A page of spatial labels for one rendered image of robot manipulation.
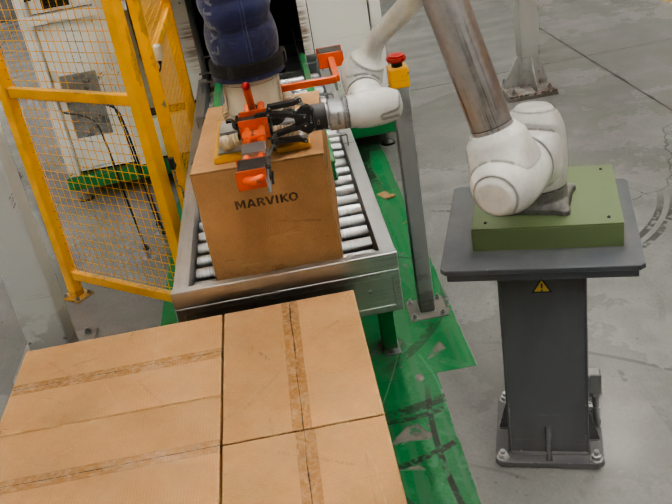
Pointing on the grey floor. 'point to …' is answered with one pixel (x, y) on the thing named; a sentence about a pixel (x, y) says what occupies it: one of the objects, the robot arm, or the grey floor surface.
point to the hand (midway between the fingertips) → (255, 127)
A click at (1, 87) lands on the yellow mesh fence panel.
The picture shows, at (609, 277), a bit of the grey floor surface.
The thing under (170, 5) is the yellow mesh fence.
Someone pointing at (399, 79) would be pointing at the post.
